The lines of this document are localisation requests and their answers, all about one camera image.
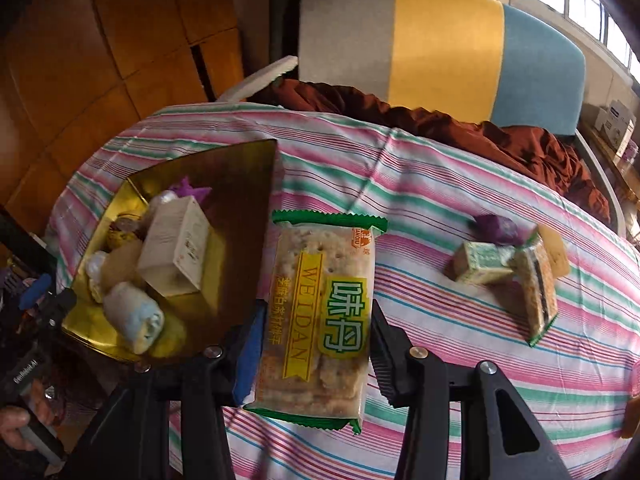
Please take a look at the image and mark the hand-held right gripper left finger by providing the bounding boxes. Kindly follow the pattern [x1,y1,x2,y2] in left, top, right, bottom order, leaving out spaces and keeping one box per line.
[65,300,268,480]

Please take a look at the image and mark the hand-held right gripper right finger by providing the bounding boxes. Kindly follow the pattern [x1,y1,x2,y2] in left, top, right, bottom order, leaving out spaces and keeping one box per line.
[369,299,571,480]

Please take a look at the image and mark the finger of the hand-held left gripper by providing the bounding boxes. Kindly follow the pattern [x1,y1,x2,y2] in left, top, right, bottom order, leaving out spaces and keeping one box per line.
[17,272,78,331]

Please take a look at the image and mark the white towel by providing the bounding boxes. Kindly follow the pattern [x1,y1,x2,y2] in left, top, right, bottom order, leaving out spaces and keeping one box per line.
[102,281,166,356]

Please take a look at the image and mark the yellow fuzzy item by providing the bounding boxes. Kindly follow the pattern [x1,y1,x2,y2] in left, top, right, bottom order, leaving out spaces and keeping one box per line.
[107,215,143,252]

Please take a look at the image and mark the cracker packet with yellow label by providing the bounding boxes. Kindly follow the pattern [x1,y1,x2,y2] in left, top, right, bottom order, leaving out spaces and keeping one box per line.
[244,209,390,435]

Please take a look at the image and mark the white paper box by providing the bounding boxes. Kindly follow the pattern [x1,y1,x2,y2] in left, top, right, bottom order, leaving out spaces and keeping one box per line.
[137,196,211,298]

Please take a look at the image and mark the gold-lined gift box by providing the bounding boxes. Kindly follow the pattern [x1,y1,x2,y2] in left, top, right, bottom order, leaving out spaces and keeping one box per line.
[60,139,281,361]

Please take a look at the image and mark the person's left hand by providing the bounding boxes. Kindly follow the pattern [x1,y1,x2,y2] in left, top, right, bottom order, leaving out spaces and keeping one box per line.
[0,406,38,461]

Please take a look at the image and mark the small green box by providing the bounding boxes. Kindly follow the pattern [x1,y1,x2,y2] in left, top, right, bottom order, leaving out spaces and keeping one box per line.
[452,241,518,285]

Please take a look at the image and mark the rice cracker packet black stripe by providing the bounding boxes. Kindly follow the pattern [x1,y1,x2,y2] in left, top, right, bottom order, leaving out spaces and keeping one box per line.
[512,232,560,348]

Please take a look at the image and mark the small purple packet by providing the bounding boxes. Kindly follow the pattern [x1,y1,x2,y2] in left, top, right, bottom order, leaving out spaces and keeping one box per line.
[472,212,521,246]

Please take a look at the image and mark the yellow sponge block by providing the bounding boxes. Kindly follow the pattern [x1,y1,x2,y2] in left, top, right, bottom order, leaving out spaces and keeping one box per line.
[537,224,571,278]

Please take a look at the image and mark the wooden cabinet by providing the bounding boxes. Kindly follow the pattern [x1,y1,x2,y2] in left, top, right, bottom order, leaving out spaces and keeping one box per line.
[0,0,246,221]

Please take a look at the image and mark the orange object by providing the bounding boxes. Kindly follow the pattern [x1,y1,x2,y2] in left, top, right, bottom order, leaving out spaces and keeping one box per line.
[620,400,640,441]

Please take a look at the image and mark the red-brown cloth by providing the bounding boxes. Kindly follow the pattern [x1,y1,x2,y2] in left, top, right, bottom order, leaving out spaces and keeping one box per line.
[250,79,612,226]

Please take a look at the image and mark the wooden side table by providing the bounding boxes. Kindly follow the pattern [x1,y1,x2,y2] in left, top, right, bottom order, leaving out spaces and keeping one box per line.
[580,110,640,221]

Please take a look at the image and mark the grey yellow blue chair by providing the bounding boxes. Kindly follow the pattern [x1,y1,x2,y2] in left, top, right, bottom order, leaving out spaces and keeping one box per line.
[220,0,626,236]

